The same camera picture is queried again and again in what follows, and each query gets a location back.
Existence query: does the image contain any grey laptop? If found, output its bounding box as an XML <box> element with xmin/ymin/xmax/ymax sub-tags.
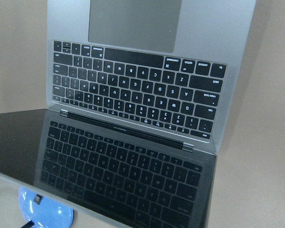
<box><xmin>0</xmin><ymin>0</ymin><xmax>256</xmax><ymax>228</ymax></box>

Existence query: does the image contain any blue desk lamp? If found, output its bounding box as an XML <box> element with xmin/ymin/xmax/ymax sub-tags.
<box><xmin>18</xmin><ymin>187</ymin><xmax>74</xmax><ymax>228</ymax></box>

